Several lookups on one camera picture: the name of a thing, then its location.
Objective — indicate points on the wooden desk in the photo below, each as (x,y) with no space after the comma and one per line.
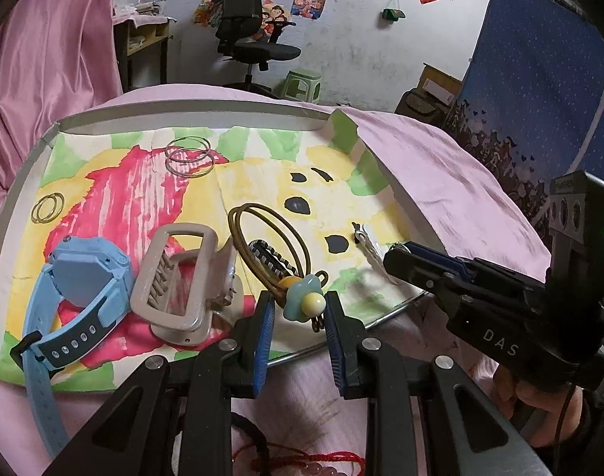
(143,22)

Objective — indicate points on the black office chair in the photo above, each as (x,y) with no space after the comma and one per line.
(242,5)

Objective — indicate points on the cardboard box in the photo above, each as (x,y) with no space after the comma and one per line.
(441,84)

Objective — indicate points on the blue starry cloth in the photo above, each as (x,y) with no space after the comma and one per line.
(530,84)

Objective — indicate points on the grey shallow tray box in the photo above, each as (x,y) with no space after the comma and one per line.
(133,118)

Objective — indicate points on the grey hair claw clip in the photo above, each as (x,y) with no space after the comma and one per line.
(183,322)

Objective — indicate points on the stack of papers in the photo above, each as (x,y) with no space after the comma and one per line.
(138,8)

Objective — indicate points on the green hanging pouch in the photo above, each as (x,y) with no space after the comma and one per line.
(394,15)

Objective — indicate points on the white hair pin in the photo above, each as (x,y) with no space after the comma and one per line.
(369,248)

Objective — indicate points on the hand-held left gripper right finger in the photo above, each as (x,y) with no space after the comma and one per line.
(334,347)

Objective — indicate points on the cartoon figures poster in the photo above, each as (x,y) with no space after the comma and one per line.
(277,17)

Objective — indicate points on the green plastic stool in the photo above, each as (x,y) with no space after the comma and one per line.
(302,78)

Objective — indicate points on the colourful floral bag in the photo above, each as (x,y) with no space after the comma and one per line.
(207,5)

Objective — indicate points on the pink satin curtain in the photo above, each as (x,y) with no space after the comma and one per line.
(49,59)

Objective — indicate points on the brown bag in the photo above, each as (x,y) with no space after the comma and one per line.
(418,108)

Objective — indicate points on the painted paper sheet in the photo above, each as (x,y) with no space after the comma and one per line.
(262,183)

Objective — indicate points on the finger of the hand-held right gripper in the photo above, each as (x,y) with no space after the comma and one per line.
(441,258)
(421,275)

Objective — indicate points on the black white striped hair clip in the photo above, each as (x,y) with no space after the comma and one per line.
(270,258)

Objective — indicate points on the person's right hand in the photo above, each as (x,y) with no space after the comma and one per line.
(535,406)

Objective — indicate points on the small gold hoop earring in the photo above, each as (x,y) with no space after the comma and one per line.
(63,203)
(33,209)

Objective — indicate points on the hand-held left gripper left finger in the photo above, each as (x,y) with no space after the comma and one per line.
(263,347)

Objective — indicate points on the blue wrist watch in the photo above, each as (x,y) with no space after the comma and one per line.
(88,277)

